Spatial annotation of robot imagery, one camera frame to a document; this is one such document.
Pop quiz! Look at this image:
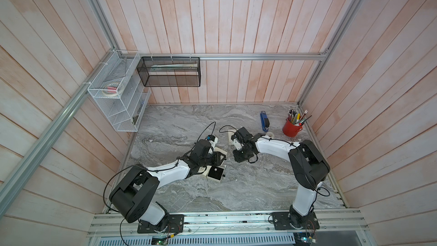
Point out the cream drawer jewelry box front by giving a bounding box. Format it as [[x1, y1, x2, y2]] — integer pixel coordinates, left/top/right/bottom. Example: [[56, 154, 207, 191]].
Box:
[[202, 166, 225, 182]]

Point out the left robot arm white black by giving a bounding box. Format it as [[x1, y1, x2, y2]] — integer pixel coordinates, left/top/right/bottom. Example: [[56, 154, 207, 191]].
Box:
[[109, 136, 226, 226]]

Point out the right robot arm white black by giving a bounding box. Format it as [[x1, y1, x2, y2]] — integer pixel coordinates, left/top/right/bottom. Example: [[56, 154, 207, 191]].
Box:
[[231, 128, 330, 218]]

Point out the blue stapler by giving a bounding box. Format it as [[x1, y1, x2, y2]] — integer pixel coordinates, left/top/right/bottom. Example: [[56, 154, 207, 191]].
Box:
[[260, 111, 270, 132]]

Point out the red pen cup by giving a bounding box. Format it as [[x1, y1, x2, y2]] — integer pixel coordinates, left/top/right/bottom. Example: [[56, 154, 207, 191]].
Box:
[[282, 119, 303, 138]]

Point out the pens bundle in cup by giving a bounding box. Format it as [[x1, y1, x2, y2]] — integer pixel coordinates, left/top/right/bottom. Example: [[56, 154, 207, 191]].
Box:
[[287, 109, 311, 126]]

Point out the black mesh basket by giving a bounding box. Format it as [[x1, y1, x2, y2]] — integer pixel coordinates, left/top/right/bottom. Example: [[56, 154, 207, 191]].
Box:
[[137, 56, 201, 88]]

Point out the tape roll in rack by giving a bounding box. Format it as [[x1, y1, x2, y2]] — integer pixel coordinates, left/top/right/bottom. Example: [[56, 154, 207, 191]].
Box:
[[101, 82, 124, 97]]

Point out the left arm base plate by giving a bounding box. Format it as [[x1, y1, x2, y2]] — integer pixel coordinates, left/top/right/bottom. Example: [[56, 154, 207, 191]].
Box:
[[137, 214, 184, 235]]

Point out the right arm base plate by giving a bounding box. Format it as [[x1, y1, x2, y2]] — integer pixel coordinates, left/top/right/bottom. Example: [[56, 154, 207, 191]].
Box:
[[271, 211, 320, 231]]

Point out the white wire shelf rack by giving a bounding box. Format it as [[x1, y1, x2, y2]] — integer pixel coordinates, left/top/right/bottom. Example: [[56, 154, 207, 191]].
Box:
[[88, 50, 150, 132]]

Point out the aluminium frame horizontal bar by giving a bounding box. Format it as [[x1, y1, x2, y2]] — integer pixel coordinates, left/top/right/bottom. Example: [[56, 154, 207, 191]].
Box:
[[139, 52, 328, 61]]

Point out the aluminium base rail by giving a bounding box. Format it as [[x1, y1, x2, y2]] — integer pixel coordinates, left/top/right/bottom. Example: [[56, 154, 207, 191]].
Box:
[[87, 208, 369, 238]]

